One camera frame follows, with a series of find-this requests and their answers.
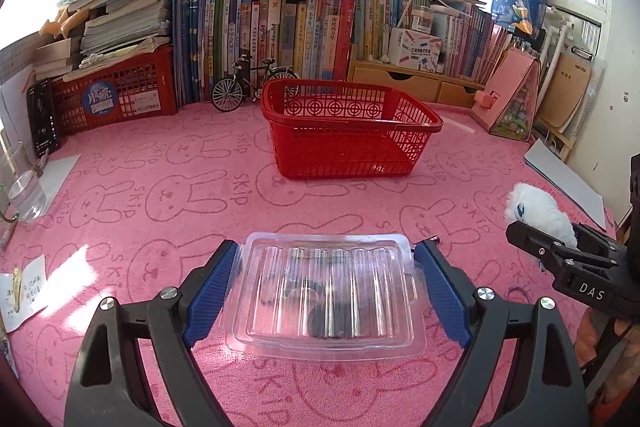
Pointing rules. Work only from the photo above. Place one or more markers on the black flat box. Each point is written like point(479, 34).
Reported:
point(42, 122)

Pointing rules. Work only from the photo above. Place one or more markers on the stack of flat workbooks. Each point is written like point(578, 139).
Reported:
point(125, 17)

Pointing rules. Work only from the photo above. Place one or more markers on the peach soft toy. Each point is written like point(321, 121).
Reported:
point(62, 23)

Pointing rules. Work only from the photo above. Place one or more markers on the pink house-shaped box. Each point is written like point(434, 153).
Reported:
point(510, 97)

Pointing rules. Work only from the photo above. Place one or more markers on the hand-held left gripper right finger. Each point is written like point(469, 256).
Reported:
point(442, 294)

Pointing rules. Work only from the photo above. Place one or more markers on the clear glass cup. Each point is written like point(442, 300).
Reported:
point(27, 197)

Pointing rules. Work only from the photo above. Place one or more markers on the white paper sheet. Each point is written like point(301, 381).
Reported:
point(60, 179)

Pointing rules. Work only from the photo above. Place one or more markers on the red plastic basket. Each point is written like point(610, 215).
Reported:
point(270, 114)

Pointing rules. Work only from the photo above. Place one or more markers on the row of colourful upright books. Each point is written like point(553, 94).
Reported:
point(280, 37)

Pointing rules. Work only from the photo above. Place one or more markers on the handwritten paper note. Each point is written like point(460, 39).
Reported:
point(32, 292)

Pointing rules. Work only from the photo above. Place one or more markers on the pink rabbit printed blanket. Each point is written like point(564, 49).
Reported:
point(150, 217)

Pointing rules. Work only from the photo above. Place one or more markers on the gold foil piece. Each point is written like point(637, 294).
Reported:
point(18, 289)

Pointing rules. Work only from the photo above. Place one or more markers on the white printed box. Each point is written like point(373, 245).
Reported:
point(415, 52)

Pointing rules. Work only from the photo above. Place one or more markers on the white fluffy toy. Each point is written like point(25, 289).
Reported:
point(540, 212)

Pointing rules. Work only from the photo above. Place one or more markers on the red plastic crate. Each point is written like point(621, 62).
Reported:
point(140, 102)

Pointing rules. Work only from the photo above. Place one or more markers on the person's right forearm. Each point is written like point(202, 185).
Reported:
point(592, 337)

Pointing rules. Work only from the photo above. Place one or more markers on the clear plastic blister tray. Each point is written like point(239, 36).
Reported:
point(325, 292)

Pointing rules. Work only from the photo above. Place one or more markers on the white board sheet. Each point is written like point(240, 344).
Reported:
point(565, 182)

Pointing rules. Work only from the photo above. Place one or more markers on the white pipe frame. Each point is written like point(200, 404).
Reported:
point(559, 42)

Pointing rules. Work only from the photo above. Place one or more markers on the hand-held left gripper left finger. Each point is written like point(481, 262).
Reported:
point(212, 292)

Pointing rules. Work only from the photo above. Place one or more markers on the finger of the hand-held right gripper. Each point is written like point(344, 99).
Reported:
point(530, 239)
point(602, 241)

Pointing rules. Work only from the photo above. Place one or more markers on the model bicycle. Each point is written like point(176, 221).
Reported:
point(226, 93)

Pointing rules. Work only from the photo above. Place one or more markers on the wooden drawer unit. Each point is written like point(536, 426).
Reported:
point(400, 82)

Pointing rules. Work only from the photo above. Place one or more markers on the row of slim upright books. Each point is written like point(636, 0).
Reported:
point(465, 42)

